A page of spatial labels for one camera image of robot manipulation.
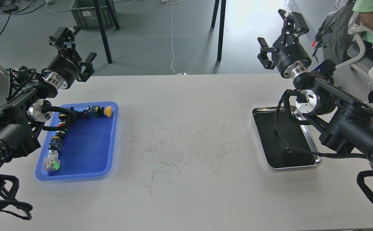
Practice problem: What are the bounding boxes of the blue plastic tray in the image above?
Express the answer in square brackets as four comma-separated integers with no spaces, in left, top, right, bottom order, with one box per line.
[35,101,119,180]

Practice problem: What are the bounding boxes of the yellow push button switch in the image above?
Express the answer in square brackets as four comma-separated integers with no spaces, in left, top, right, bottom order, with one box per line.
[87,105,113,117]

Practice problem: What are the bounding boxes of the white office chair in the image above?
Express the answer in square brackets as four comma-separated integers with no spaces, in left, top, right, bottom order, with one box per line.
[336,12,373,86]

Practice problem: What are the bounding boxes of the silver metal tray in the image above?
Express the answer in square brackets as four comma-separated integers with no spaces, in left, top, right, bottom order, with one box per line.
[252,106,323,171]

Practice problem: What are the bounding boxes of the white green switch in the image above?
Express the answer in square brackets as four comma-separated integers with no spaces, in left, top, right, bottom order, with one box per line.
[44,150,60,172]

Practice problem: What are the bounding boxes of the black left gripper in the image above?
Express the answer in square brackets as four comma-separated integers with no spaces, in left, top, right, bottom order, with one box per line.
[42,26,97,89]

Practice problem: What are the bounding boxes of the grey backpack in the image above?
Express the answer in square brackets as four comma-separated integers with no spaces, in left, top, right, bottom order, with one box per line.
[312,0,355,64]

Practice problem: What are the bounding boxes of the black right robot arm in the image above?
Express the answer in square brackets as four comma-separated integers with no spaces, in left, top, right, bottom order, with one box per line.
[257,9,373,204]

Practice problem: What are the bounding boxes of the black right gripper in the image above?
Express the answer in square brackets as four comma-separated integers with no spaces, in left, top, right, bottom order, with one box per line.
[257,9,311,78]

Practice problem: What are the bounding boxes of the white floor cable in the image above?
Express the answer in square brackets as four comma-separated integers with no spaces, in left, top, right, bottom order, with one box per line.
[161,0,188,76]

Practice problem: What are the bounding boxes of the green push button switch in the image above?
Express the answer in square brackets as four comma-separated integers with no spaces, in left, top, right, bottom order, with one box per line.
[54,128,69,140]

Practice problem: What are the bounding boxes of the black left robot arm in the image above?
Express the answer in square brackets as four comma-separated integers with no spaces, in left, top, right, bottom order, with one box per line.
[0,25,96,220]

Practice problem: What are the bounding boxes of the black floor cables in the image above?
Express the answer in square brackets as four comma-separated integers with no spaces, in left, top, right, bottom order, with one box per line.
[0,0,68,74]

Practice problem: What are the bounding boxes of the black table leg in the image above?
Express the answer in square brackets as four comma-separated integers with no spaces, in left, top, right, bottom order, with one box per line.
[93,0,120,64]
[211,0,227,62]

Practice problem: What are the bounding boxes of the black table leg right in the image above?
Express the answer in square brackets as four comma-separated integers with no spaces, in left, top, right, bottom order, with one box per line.
[211,0,227,62]

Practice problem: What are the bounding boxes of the blue black switch block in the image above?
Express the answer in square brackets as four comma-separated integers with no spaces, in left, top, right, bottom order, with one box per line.
[47,136,64,153]

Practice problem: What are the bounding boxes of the black table leg left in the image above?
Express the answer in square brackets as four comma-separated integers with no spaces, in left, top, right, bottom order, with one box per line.
[93,0,120,64]

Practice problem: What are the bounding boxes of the grey plastic crate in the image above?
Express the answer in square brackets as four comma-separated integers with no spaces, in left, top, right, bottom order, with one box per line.
[71,0,114,29]

